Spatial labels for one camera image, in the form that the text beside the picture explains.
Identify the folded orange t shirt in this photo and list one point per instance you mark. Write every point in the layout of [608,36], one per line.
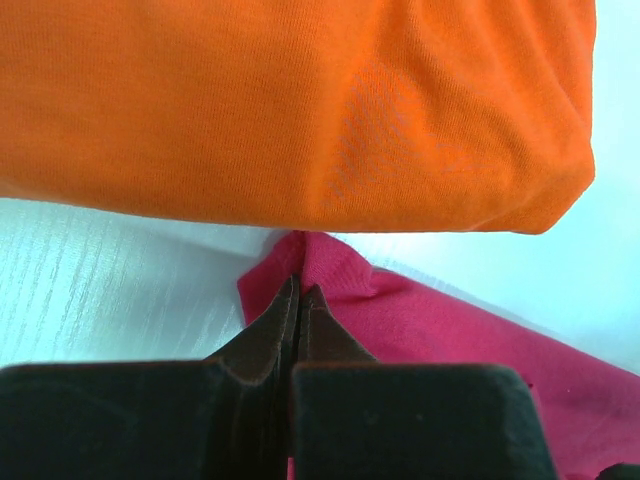
[340,116]

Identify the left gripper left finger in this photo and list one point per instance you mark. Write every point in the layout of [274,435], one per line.
[220,417]

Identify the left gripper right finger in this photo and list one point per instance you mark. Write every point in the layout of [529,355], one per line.
[356,418]

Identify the magenta t shirt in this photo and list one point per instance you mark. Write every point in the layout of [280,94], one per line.
[589,408]

